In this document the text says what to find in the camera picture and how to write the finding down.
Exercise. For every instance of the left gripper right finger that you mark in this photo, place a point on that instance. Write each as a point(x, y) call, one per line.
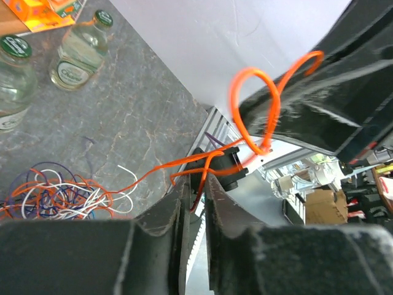
point(247, 256)

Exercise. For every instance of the orange snack boxes stack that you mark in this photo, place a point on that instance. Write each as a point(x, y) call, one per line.
point(24, 16)

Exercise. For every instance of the glass bottle green cap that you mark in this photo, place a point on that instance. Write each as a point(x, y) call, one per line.
point(82, 52)
point(18, 80)

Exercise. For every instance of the right glass bottle green cap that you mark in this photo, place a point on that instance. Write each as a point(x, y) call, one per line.
point(82, 52)

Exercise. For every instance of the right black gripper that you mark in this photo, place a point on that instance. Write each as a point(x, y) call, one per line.
point(344, 107)

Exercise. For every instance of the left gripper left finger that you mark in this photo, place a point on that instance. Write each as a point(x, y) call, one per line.
point(144, 255)

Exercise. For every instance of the left glass bottle green cap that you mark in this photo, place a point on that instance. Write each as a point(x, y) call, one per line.
point(18, 80)

